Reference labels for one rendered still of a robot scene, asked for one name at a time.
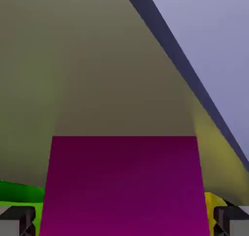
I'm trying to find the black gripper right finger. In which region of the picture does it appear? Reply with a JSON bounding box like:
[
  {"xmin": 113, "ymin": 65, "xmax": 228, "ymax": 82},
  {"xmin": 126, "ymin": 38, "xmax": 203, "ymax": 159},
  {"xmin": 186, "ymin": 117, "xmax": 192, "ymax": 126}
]
[{"xmin": 213, "ymin": 205, "xmax": 249, "ymax": 236}]

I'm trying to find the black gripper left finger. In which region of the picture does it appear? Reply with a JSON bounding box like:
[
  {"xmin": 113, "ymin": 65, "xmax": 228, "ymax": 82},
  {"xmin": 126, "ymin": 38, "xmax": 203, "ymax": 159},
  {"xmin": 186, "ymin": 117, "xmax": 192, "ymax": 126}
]
[{"xmin": 0, "ymin": 205, "xmax": 36, "ymax": 236}]

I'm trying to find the small magenta cube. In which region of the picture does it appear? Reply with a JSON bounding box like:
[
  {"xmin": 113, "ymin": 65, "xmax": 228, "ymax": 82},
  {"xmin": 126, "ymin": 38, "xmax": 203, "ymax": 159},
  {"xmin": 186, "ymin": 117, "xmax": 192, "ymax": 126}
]
[{"xmin": 38, "ymin": 135, "xmax": 211, "ymax": 236}]

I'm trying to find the large green box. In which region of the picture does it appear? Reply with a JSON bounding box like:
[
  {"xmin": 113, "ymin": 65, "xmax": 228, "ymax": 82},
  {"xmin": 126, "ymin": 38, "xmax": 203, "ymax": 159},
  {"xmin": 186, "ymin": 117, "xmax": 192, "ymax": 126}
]
[{"xmin": 0, "ymin": 180, "xmax": 46, "ymax": 236}]

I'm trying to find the large yellow box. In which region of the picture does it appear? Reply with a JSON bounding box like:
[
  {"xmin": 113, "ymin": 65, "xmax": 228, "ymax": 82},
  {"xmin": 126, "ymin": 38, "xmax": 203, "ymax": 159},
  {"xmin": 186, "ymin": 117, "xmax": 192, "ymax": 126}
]
[{"xmin": 204, "ymin": 192, "xmax": 228, "ymax": 236}]

